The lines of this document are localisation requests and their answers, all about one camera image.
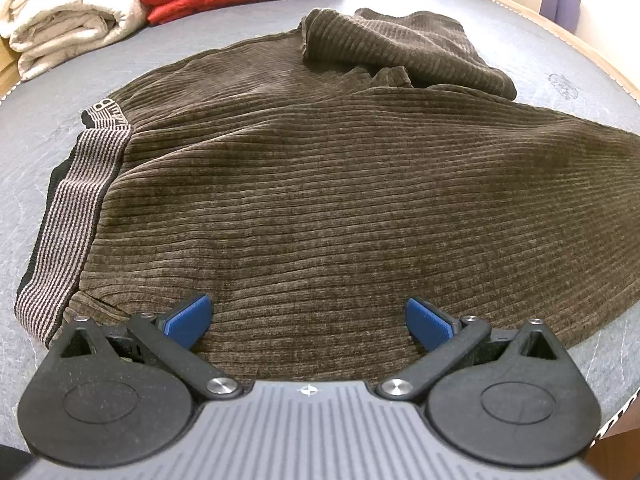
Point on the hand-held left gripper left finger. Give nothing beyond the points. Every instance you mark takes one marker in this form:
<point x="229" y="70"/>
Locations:
<point x="188" y="321"/>

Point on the wooden bed frame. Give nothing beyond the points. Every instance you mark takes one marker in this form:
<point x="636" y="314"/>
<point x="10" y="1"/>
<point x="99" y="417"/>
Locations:
<point x="565" y="30"/>

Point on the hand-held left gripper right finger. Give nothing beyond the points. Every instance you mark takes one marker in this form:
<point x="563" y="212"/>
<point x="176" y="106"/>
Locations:
<point x="426" y="323"/>

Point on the purple box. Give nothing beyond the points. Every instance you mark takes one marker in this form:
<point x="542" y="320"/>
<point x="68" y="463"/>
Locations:
<point x="560" y="2"/>

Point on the folded white blanket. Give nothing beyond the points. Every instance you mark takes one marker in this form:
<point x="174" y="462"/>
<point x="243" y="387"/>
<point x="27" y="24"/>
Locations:
<point x="70" y="15"/>

